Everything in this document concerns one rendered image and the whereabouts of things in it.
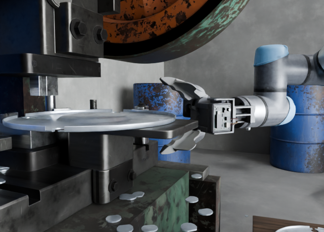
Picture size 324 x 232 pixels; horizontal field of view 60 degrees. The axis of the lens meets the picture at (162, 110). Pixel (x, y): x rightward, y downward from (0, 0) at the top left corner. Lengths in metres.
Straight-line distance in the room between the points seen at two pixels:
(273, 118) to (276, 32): 3.11
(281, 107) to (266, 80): 0.07
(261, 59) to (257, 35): 3.08
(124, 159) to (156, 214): 0.11
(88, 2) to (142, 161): 0.35
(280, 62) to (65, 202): 0.53
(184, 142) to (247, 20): 3.32
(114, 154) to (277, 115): 0.40
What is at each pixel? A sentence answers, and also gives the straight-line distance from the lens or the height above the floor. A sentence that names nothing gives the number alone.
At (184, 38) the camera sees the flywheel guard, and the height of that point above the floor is 0.97.
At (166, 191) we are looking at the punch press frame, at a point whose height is 0.64.
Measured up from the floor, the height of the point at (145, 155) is 0.68.
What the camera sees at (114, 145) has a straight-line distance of 0.48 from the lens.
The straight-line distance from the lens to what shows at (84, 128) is 0.38.
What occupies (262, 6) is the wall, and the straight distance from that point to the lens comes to 3.85.
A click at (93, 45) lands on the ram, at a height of 0.91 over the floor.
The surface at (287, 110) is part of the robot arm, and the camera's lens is 0.73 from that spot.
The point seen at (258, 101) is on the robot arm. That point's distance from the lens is 0.66.
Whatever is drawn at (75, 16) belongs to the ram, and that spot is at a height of 0.95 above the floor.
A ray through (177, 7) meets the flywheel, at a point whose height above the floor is 1.06.
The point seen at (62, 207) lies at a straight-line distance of 0.45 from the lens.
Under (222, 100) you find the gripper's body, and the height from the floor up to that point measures 0.81.
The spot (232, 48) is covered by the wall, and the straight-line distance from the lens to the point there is 3.80.
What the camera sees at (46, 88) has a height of 0.83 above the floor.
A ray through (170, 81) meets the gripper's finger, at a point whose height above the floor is 0.85.
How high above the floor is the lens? 0.84
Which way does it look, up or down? 5 degrees down
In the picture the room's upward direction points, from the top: straight up
